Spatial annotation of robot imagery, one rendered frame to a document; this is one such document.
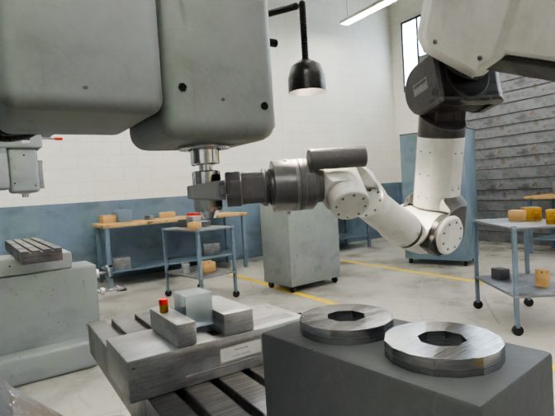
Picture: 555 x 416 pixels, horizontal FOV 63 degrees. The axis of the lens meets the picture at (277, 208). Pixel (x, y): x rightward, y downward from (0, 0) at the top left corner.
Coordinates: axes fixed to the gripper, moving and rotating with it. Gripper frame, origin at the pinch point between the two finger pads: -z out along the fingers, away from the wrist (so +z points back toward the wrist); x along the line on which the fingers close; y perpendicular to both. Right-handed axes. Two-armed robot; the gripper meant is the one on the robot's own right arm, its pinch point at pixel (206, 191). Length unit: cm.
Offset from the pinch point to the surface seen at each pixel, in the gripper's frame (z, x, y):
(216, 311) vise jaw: -0.2, -6.4, 22.0
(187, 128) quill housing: -1.6, 11.4, -8.9
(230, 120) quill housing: 4.5, 9.0, -10.1
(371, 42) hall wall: 352, -880, -301
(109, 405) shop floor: -73, -199, 122
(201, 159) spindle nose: -0.5, 2.3, -5.1
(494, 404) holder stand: 18, 50, 15
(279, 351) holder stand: 6.5, 34.5, 15.6
